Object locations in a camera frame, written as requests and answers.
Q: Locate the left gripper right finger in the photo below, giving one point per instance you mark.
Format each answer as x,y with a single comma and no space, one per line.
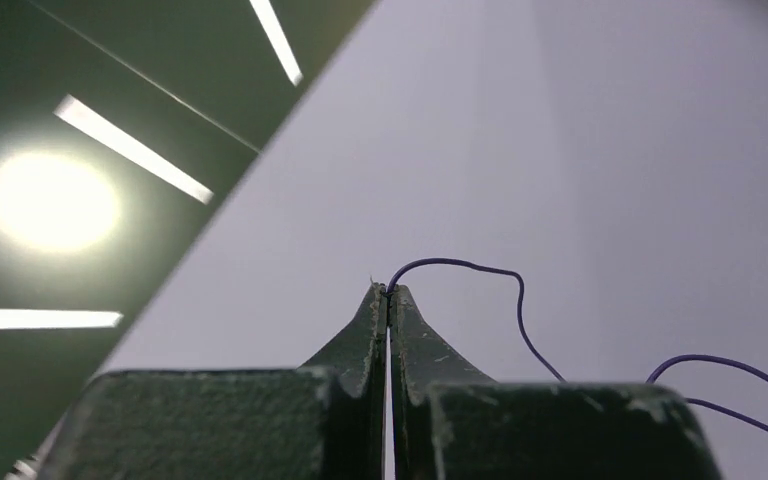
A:
452,421

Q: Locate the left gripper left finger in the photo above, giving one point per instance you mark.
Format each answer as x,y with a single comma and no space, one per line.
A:
320,420

